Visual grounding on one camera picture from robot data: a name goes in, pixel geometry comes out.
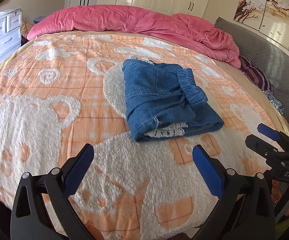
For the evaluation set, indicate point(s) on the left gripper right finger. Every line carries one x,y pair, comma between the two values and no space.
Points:
244,209

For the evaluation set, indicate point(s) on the purple striped pillow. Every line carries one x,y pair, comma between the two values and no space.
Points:
255,75

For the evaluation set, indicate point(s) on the left hand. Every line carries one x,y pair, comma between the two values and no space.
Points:
94,231

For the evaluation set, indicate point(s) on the pink duvet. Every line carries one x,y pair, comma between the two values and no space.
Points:
188,31

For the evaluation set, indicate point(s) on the blossom wall painting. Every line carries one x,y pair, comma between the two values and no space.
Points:
269,17

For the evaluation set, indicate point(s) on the grey padded headboard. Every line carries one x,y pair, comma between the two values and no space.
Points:
270,59

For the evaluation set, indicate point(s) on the orange bear blanket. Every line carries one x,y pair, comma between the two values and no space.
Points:
62,91

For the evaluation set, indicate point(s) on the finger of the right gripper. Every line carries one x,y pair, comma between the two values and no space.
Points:
281,138
263,148

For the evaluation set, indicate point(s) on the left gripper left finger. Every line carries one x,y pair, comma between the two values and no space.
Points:
30,219

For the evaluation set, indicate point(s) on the blue denim pants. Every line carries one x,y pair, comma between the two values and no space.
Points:
163,101

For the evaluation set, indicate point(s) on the green fleece sleeve forearm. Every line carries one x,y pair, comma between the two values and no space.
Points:
281,226

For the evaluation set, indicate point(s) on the white drawer dresser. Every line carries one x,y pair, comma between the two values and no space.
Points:
10,36

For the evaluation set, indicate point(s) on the tan bed sheet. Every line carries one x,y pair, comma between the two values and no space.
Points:
279,122

